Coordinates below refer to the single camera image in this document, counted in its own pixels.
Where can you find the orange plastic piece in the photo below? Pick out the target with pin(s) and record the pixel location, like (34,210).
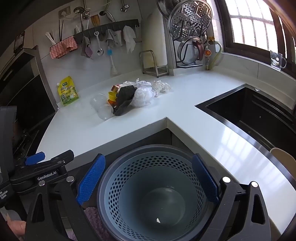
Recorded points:
(111,102)

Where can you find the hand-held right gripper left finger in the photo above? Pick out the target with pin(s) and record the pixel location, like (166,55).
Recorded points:
(91,178)

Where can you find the dark grey cloth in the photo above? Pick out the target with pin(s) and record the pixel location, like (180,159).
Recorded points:
(124,99)

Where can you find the black kitchen sink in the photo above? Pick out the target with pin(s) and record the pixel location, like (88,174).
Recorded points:
(249,111)

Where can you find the clear printed mug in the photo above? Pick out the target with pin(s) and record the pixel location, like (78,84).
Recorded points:
(276,60)

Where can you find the metal spoon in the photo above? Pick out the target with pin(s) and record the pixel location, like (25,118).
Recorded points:
(100,51)

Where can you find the grey perforated trash bin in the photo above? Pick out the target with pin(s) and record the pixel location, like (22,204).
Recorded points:
(161,185)

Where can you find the metal cutting board rack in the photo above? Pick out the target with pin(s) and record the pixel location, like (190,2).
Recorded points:
(159,69)

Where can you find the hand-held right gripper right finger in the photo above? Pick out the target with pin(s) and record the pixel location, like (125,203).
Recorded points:
(204,178)

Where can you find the gas valve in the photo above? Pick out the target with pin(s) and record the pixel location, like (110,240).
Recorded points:
(207,53)

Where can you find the black chopsticks pair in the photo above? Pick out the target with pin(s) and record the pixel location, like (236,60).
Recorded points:
(61,30)

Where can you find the black built-in oven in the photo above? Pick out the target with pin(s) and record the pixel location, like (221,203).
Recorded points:
(25,97)

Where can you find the white hanging cloth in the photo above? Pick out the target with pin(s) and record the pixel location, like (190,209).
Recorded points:
(129,38)

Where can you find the dark wall hook rail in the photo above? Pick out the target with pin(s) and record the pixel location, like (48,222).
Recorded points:
(104,27)

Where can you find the white blue bottle brush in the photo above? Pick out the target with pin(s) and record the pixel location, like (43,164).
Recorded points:
(112,67)

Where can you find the clear plastic cup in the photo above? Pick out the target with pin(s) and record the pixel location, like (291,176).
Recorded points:
(105,113)
(98,100)

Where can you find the crumpled white paper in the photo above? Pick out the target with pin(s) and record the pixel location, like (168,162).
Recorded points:
(161,87)

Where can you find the white chopsticks bundle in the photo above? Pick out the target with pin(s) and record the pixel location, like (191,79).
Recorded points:
(50,38)

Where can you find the pink wavy cloth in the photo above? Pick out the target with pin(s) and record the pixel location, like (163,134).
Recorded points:
(63,48)

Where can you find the beige plastic basin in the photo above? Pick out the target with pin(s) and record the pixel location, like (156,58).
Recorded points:
(283,156)

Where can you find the steel steamer tray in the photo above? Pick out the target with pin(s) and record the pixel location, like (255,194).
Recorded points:
(189,20)

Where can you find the black lid rack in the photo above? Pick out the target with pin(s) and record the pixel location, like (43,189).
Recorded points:
(187,66)

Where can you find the white cutting board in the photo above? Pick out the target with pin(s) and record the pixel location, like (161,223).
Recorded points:
(153,34)

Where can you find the purple textured mat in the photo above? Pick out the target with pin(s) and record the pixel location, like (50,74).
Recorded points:
(94,220)

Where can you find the dark framed window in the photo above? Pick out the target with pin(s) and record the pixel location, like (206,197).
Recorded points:
(252,27)

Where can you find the person's left hand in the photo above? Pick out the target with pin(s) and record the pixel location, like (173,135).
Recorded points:
(16,228)

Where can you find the white plastic bag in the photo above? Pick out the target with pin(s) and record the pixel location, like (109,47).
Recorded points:
(138,83)

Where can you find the white wall outlet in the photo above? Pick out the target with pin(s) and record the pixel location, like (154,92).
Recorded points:
(64,12)

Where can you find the clear plastic bag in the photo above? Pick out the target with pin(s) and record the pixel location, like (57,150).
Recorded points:
(143,97)

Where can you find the purple grey hanging cloth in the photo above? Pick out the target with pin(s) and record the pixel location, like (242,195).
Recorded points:
(86,47)

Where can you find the brown snack packet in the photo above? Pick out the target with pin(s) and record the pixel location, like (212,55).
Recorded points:
(115,88)

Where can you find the yellow spout pouch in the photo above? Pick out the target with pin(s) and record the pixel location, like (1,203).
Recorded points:
(68,92)

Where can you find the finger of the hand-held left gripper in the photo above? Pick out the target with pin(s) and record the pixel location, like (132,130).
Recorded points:
(60,160)
(34,158)

